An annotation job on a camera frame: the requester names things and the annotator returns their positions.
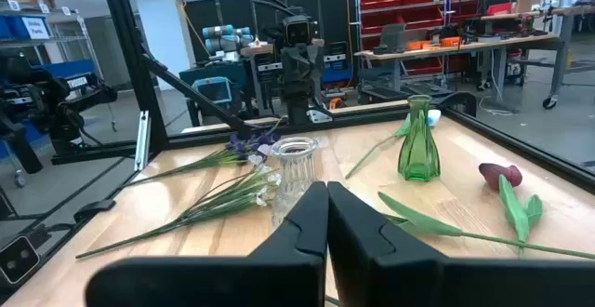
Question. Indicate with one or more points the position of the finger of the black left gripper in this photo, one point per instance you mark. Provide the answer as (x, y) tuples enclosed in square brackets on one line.
[(293, 65), (312, 65)]

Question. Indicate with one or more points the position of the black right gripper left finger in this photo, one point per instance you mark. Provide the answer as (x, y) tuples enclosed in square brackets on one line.
[(279, 279)]

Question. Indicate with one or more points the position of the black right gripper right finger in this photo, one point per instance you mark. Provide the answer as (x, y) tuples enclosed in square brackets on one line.
[(381, 274)]

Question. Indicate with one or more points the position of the purple artificial flower spray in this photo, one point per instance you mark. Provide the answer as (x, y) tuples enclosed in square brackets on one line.
[(241, 146), (267, 138)]

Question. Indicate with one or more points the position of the white artificial tulip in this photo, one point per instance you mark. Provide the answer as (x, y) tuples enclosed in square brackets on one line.
[(418, 221), (435, 118)]

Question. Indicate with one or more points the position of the white artificial flower spray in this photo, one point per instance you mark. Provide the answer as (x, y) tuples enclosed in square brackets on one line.
[(186, 223), (223, 195)]

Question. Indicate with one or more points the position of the red artificial tulip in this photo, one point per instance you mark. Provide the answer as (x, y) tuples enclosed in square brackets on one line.
[(499, 174)]

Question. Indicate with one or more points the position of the black background robot arm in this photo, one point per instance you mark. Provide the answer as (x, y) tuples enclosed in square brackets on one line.
[(46, 102)]

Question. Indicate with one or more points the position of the clear ribbed glass vase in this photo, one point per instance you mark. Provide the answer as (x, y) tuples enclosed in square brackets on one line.
[(295, 172)]

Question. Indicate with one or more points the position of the green glass vase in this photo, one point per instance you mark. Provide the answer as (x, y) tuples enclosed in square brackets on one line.
[(418, 158)]

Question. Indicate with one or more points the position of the grey metal bin rack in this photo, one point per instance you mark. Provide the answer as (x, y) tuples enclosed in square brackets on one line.
[(357, 42)]

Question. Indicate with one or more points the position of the teal framed tablet screen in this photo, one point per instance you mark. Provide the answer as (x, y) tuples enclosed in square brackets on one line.
[(213, 91)]

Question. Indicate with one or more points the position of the black flat equipment case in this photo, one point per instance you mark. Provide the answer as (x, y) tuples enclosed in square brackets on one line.
[(383, 95), (425, 88)]

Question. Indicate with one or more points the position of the grey laptop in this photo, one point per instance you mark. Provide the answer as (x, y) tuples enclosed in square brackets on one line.
[(392, 37), (417, 35)]

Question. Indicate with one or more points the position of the orange plastic part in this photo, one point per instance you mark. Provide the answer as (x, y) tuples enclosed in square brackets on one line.
[(450, 42), (420, 45)]

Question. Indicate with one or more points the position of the wooden top workbench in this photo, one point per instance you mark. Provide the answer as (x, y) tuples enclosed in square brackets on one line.
[(488, 43), (567, 56)]

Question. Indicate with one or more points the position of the blue storage bin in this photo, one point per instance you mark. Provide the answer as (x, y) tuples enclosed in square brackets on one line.
[(70, 68)]

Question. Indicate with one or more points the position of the grey metal shelf rack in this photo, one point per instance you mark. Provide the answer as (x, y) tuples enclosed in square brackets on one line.
[(70, 39)]

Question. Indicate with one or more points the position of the blue bin with white label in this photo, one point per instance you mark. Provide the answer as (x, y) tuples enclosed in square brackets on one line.
[(28, 27)]

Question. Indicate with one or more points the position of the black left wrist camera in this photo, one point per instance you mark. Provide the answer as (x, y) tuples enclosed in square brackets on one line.
[(297, 30)]

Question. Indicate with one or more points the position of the silver frame bracket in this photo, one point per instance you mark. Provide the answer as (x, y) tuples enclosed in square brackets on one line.
[(142, 139)]

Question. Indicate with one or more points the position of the black frame clamp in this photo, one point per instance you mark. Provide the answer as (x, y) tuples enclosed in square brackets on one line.
[(93, 210)]

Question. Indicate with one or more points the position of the small two-lens table camera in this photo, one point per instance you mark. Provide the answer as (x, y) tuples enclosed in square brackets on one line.
[(18, 258)]

